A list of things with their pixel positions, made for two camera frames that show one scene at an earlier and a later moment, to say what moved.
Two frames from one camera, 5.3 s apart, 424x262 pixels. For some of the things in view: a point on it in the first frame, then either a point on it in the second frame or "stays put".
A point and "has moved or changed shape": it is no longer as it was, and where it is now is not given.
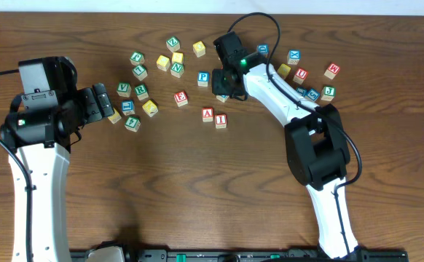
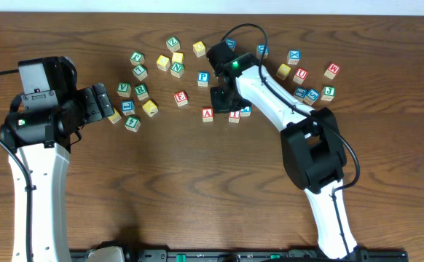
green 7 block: [139, 72] stays put
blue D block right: [263, 49] stays put
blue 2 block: [223, 97] has moved or changed shape
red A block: [207, 114] stays put
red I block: [221, 121] to [234, 116]
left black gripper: [93, 111] stays put
